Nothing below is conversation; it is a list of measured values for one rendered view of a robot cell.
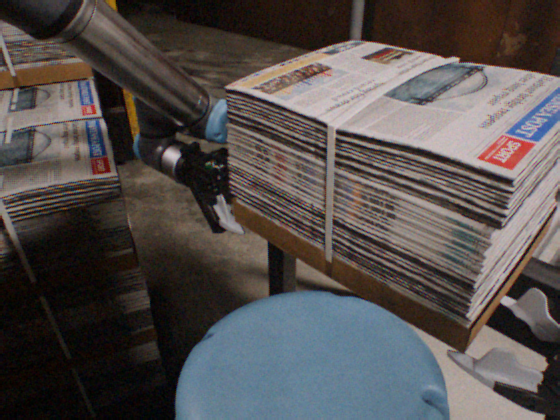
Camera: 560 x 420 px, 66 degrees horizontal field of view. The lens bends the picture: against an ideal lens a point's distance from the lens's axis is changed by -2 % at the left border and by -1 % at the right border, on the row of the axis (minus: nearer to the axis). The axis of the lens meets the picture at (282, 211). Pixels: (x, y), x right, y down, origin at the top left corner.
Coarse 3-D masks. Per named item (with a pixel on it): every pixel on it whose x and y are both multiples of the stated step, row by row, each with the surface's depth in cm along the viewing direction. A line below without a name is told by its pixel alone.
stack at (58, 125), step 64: (0, 128) 92; (64, 128) 92; (0, 192) 71; (64, 192) 74; (0, 256) 75; (64, 256) 80; (0, 320) 82; (64, 320) 89; (128, 320) 95; (64, 384) 98; (128, 384) 106
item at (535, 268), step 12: (528, 264) 60; (540, 264) 60; (528, 276) 58; (540, 276) 58; (552, 276) 58; (516, 288) 60; (528, 288) 59; (540, 288) 58; (552, 288) 57; (516, 300) 61; (552, 300) 57; (552, 312) 58; (492, 324) 65; (504, 324) 64; (516, 336) 63; (528, 348) 63
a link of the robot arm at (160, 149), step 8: (136, 136) 88; (176, 136) 85; (136, 144) 87; (144, 144) 84; (152, 144) 83; (160, 144) 83; (168, 144) 83; (136, 152) 88; (144, 152) 85; (152, 152) 84; (160, 152) 82; (144, 160) 87; (152, 160) 84; (160, 160) 82; (152, 168) 89; (160, 168) 83
